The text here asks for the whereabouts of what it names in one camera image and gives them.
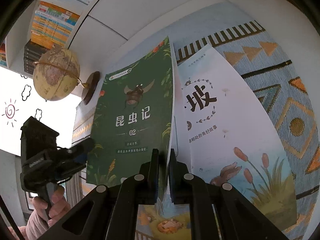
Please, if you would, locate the green insect book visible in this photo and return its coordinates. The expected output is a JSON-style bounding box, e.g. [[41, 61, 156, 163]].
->
[[86, 37, 174, 187]]

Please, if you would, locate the white rabbit hill book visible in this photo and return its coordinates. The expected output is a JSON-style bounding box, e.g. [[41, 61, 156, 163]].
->
[[134, 43, 298, 240]]

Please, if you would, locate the person's left hand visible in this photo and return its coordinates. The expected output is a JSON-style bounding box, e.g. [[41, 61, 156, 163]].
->
[[32, 185, 71, 227]]

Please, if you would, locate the vintage yellow globe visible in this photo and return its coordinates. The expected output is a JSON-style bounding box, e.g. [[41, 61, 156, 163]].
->
[[33, 47, 100, 105]]

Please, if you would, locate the black book set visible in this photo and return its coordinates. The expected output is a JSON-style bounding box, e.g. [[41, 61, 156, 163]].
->
[[23, 40, 49, 75]]

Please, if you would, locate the white bookshelf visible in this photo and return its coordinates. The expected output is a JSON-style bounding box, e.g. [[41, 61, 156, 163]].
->
[[0, 0, 226, 98]]

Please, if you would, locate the blue patterned rug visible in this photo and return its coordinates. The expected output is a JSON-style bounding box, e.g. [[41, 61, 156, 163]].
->
[[71, 0, 320, 240]]

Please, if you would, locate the black camera cable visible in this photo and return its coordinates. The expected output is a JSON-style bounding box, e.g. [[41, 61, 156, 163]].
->
[[0, 194, 26, 240]]

